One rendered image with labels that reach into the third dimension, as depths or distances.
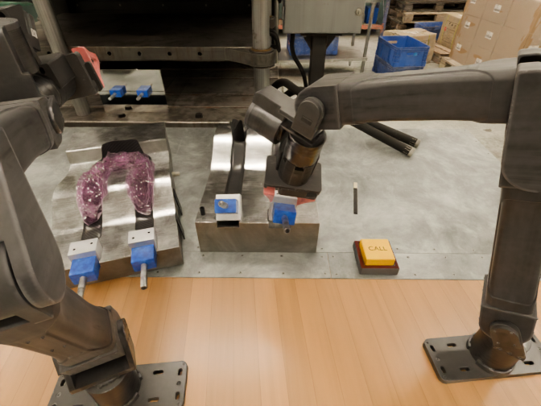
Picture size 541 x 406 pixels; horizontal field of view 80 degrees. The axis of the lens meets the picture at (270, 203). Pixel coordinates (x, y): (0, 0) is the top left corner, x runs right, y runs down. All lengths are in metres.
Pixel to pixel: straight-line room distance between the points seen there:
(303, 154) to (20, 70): 0.37
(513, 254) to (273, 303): 0.39
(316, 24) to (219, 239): 0.95
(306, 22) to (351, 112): 0.98
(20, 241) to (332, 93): 0.35
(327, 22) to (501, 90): 1.06
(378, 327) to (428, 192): 0.47
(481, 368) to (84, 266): 0.71
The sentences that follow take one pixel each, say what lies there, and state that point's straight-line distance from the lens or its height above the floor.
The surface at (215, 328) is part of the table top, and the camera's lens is 0.63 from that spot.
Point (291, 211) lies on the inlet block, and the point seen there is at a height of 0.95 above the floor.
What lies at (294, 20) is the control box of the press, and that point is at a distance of 1.38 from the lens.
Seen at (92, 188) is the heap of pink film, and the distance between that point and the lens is 0.84.
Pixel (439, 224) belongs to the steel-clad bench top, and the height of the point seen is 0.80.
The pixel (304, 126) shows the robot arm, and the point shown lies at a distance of 0.45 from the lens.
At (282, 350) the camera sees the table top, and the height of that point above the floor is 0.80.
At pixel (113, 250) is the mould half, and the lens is 0.74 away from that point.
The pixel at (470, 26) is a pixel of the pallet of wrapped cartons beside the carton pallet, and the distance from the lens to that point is 5.06.
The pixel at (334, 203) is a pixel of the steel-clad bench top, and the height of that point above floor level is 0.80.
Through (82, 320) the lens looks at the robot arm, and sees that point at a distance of 0.41.
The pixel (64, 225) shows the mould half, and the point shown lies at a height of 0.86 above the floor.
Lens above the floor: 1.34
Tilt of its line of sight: 39 degrees down
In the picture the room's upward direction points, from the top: straight up
